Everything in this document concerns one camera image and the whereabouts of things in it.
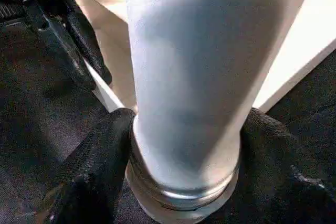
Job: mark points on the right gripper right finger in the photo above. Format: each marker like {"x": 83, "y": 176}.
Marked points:
{"x": 283, "y": 182}

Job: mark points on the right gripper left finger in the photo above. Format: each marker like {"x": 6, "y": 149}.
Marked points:
{"x": 94, "y": 177}

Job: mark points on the white plastic table leg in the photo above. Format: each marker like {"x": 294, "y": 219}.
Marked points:
{"x": 199, "y": 66}

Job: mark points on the white plastic table top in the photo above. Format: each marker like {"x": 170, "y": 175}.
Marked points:
{"x": 315, "y": 40}

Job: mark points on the black mat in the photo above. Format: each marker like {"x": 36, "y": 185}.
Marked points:
{"x": 31, "y": 129}

